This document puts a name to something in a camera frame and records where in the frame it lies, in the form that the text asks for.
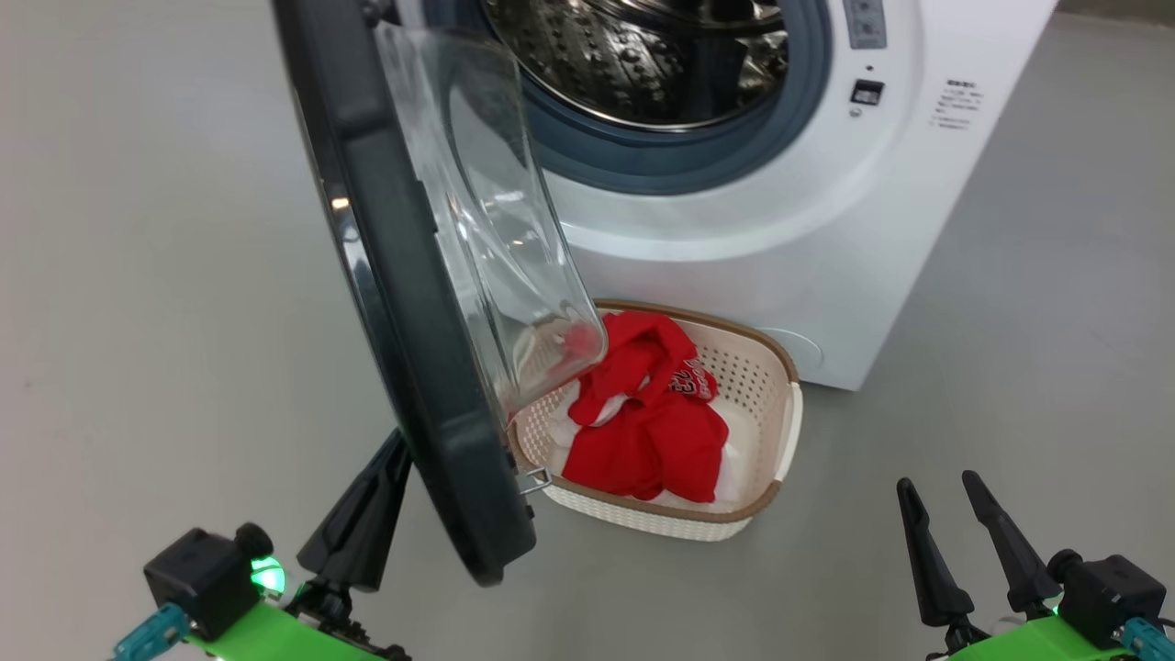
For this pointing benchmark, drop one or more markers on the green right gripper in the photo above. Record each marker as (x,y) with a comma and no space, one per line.
(1037,643)

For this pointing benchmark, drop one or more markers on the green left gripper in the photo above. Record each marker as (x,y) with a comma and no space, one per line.
(266,633)

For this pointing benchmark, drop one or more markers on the black round washing machine door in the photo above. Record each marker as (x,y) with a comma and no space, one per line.
(404,275)

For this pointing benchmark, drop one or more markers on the red jersey garment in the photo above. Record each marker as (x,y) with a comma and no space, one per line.
(652,441)

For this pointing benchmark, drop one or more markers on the cream perforated basket brown rim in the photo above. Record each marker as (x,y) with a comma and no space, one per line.
(762,386)

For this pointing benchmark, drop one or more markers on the white front-load washing machine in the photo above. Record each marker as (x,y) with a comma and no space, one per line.
(780,211)

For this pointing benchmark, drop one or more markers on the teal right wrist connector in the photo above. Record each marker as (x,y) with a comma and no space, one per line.
(1147,641)

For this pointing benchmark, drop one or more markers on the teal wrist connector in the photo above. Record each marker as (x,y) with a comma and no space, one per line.
(1147,641)
(151,633)

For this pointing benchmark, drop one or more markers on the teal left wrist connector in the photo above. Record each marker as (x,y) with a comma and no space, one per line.
(151,633)

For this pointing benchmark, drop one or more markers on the round white filter cover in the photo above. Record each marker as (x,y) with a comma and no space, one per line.
(800,349)

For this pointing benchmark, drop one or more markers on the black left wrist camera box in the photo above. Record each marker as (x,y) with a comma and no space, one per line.
(197,578)

